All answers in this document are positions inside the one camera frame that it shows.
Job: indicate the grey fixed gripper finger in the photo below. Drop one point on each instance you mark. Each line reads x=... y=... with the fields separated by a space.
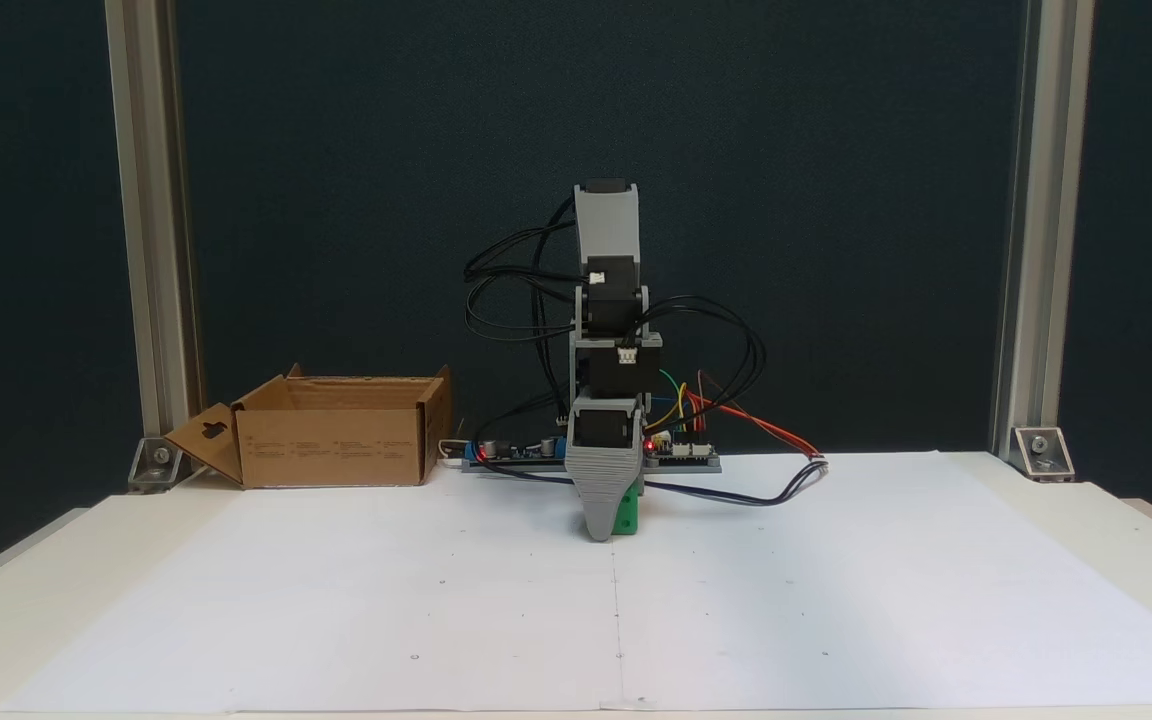
x=601 y=490

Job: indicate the green dice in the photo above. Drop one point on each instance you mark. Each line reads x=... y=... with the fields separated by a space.
x=628 y=518

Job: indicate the circuit board with blue terminals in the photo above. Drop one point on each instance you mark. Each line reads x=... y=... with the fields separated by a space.
x=521 y=452

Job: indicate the circuit board with white connectors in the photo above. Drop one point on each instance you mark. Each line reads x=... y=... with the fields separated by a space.
x=684 y=450

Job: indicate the grey board mounting plate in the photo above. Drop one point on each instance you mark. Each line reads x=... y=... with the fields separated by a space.
x=696 y=466

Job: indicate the open cardboard box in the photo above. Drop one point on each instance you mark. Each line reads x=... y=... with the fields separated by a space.
x=336 y=445

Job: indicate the metal corner bracket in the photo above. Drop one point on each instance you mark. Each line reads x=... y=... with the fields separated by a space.
x=1042 y=452
x=158 y=462

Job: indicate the aluminium frame post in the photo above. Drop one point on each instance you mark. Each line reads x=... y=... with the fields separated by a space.
x=1041 y=200
x=151 y=200

